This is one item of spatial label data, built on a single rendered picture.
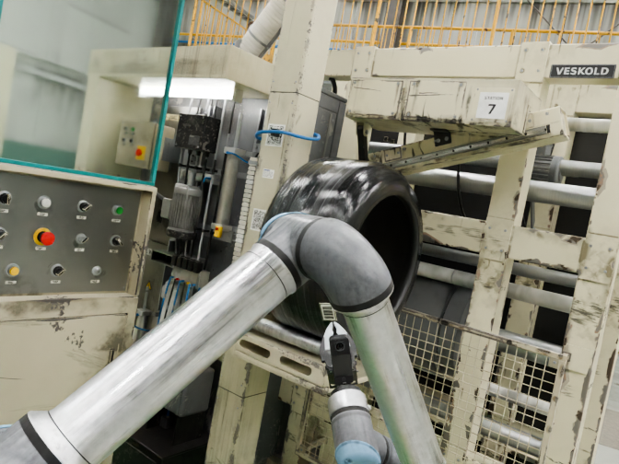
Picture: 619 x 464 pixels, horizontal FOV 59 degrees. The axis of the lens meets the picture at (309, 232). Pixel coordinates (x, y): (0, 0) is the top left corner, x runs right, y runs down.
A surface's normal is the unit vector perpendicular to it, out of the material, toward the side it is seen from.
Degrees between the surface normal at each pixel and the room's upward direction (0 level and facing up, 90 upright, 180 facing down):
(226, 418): 90
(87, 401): 50
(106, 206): 90
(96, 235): 90
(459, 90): 90
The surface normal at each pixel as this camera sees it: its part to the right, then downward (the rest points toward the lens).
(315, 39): 0.78, 0.18
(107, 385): -0.06, -0.62
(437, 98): -0.60, -0.06
